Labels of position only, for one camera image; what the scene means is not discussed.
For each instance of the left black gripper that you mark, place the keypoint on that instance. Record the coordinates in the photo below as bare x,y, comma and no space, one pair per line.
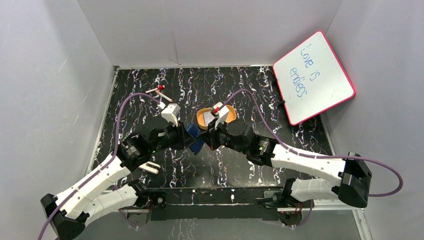
186,139

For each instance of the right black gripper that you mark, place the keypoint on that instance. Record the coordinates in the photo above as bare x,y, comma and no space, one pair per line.
208,137

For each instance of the navy blue card holder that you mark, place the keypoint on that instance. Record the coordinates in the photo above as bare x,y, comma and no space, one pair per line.
198,144

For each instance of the orange oval tray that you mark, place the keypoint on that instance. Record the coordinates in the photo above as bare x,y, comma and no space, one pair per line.
200,121

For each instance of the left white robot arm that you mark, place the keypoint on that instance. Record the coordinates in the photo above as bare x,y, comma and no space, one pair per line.
72,210

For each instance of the grey credit card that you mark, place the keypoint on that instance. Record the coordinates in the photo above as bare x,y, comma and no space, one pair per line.
208,117

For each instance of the white whiteboard eraser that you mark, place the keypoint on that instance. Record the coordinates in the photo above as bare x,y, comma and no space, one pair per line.
150,167

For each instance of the white marker pen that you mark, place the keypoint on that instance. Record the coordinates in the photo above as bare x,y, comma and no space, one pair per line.
159,93

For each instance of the red capped marker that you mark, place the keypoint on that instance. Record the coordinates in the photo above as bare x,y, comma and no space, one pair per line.
160,87

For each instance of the pink framed whiteboard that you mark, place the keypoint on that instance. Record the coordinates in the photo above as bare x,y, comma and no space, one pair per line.
311,79

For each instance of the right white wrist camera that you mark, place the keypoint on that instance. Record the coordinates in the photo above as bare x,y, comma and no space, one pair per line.
220,112

